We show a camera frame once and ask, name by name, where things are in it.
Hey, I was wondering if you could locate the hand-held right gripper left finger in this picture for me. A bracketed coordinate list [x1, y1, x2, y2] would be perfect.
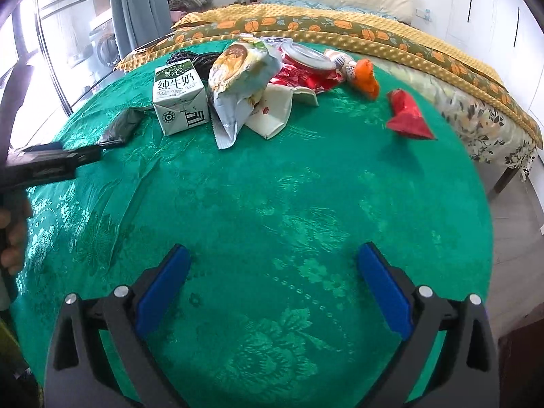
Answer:
[45, 244, 192, 408]

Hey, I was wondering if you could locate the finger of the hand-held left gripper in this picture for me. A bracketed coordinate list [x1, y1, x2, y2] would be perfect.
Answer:
[62, 144, 103, 166]

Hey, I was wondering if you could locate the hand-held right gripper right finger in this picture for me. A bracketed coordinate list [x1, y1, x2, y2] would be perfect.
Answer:
[356, 241, 500, 408]

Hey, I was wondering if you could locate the black plastic bag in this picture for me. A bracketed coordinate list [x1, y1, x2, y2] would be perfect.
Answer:
[99, 108, 145, 149]

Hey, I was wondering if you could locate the crushed red soda can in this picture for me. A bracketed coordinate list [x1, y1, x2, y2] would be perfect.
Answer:
[272, 42, 346, 93]

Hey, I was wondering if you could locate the person's left hand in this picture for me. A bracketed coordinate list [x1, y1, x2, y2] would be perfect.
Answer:
[0, 198, 34, 277]

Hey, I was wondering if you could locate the green and white milk carton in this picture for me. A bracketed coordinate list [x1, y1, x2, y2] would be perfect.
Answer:
[152, 60, 210, 137]

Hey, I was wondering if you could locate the washing machine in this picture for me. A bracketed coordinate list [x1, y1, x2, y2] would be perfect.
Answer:
[87, 23, 122, 66]

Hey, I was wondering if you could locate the green floral tablecloth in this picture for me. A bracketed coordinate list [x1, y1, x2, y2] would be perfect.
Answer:
[9, 38, 494, 408]

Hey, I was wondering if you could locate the black patterned packet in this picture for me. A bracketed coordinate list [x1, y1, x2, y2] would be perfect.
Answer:
[166, 49, 224, 81]

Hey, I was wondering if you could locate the grey curtain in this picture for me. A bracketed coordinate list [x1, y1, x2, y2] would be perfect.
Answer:
[108, 0, 183, 60]

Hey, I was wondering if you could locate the dark wooden cabinet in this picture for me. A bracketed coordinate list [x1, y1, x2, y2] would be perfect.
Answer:
[497, 319, 544, 408]

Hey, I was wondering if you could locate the green and white snack bag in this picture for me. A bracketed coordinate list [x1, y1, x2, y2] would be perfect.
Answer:
[207, 39, 283, 150]

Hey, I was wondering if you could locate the red foil wrapper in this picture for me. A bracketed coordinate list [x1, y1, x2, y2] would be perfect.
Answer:
[386, 89, 438, 141]

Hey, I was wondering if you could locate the white paper box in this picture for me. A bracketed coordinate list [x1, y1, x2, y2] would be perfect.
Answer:
[245, 83, 319, 141]

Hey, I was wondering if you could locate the floral bed sheet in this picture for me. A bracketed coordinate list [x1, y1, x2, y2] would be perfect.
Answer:
[374, 57, 538, 183]

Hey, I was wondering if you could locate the knotted orange snack packet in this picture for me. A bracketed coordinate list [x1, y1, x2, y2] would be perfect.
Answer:
[323, 48, 380, 100]

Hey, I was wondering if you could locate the blue floral pillow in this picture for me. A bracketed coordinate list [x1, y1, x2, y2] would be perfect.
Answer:
[259, 0, 400, 20]

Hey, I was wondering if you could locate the bed with patterned blanket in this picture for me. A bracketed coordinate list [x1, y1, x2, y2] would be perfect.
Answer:
[114, 3, 544, 150]

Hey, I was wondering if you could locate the white wardrobe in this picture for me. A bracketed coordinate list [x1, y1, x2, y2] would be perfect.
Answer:
[446, 0, 544, 107]

